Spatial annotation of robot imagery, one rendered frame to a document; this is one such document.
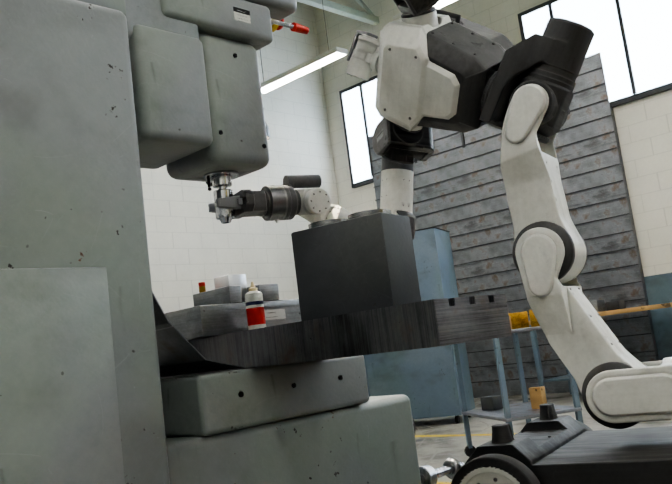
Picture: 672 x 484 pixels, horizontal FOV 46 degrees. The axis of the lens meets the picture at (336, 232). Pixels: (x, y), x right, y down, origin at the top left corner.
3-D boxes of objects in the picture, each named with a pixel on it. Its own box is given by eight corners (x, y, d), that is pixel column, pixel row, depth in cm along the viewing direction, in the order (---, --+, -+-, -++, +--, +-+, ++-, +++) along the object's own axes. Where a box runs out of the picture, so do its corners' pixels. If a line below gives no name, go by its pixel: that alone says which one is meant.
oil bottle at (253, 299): (258, 330, 180) (253, 282, 181) (270, 328, 177) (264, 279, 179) (244, 331, 177) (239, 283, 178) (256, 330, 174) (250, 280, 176)
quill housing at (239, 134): (224, 186, 208) (211, 70, 212) (276, 166, 194) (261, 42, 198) (162, 181, 194) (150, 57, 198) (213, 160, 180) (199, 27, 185)
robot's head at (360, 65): (378, 85, 216) (352, 76, 220) (391, 49, 214) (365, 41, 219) (367, 79, 210) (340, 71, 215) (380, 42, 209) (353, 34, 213)
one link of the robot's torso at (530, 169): (592, 282, 191) (577, 92, 195) (573, 281, 176) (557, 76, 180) (530, 285, 198) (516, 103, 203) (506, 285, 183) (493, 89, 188)
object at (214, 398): (277, 407, 215) (272, 363, 217) (373, 401, 192) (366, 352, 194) (113, 439, 179) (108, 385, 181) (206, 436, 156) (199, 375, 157)
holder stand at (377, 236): (333, 319, 172) (321, 229, 175) (422, 306, 161) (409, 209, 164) (300, 322, 162) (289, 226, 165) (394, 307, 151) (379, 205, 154)
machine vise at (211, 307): (281, 331, 209) (276, 289, 210) (319, 325, 198) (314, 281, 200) (166, 343, 184) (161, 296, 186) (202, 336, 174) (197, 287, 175)
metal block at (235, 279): (233, 301, 194) (230, 277, 195) (248, 298, 190) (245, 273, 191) (216, 303, 191) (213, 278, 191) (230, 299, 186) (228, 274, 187)
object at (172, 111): (156, 171, 196) (146, 71, 199) (217, 145, 179) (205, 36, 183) (85, 165, 182) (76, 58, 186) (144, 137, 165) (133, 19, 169)
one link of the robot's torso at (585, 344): (674, 404, 181) (577, 221, 194) (659, 417, 164) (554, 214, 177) (611, 429, 188) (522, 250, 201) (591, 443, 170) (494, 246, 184)
